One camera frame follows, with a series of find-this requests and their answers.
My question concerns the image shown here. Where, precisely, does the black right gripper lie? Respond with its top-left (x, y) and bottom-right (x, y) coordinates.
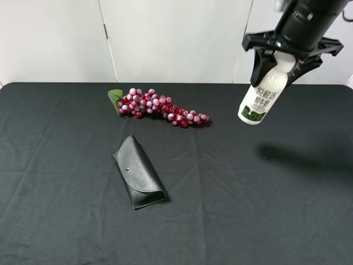
top-left (242, 31), bottom-right (344, 86)

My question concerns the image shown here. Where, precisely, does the white milk bottle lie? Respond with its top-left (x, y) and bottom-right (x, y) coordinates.
top-left (238, 51), bottom-right (296, 125)

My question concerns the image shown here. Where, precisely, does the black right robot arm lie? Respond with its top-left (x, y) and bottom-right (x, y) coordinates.
top-left (242, 1), bottom-right (348, 87)

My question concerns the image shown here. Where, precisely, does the black tablecloth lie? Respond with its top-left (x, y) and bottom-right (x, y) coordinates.
top-left (1, 83), bottom-right (352, 264)

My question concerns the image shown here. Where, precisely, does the red artificial grape bunch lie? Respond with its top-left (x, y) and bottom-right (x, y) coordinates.
top-left (108, 88), bottom-right (211, 128)

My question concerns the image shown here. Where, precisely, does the black leather glasses case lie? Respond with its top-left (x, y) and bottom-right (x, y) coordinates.
top-left (111, 135), bottom-right (167, 210)

